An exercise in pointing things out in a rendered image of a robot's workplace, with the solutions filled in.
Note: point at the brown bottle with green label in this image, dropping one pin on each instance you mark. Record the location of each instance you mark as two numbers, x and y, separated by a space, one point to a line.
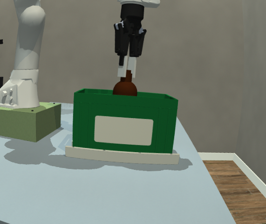
125 86

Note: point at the green crate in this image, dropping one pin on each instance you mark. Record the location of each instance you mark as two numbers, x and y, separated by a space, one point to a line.
144 123

